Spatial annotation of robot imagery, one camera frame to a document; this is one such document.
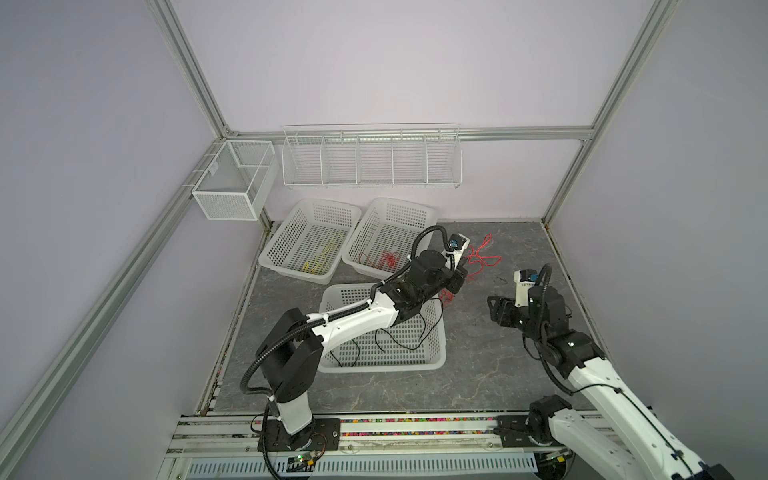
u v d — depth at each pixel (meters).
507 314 0.69
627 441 0.45
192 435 0.76
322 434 0.74
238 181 1.01
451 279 0.70
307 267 1.08
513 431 0.74
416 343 0.88
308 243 1.15
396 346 0.88
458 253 0.66
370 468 0.77
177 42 0.73
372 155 0.99
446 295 0.96
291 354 0.45
